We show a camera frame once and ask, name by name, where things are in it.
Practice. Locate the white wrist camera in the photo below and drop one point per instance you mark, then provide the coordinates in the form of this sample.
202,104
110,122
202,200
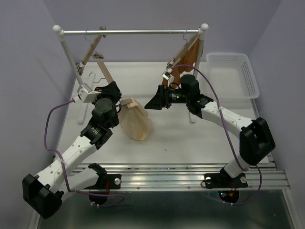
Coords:
167,77
85,94

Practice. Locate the empty wooden clip hanger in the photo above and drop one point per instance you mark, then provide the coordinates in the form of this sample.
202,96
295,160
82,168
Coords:
90,53

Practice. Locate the wooden clip hanger with beige underwear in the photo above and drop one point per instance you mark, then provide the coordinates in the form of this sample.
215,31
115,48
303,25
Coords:
107,76

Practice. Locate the white clothes rack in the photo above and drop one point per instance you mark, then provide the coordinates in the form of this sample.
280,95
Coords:
199,34

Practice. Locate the aluminium mounting rail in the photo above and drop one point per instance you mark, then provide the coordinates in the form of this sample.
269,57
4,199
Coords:
188,177

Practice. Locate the wooden hanger with brown underwear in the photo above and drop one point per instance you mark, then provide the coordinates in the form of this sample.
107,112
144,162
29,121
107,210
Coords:
182,51

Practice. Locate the brown underwear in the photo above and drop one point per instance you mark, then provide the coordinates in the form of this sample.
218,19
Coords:
188,59

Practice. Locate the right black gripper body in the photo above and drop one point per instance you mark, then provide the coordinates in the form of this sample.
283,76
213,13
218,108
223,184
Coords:
177,97

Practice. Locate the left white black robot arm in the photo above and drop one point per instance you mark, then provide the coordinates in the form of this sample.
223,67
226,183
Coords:
46,191

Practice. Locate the beige underwear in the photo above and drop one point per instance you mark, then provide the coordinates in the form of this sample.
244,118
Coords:
134,120

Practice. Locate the white plastic basket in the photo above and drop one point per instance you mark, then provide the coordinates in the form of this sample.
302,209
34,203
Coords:
232,76

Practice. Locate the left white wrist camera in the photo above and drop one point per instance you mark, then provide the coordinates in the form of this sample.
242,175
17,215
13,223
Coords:
85,94

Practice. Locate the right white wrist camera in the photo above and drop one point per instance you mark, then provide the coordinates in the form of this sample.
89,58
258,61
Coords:
167,77

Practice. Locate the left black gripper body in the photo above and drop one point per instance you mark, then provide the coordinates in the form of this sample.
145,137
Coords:
114,101

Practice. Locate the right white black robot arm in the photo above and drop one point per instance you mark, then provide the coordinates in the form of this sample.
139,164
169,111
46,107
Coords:
255,138

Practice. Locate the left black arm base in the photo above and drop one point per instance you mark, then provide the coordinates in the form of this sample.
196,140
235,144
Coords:
100,194

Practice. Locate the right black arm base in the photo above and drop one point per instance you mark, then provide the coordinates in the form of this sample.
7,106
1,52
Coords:
228,186

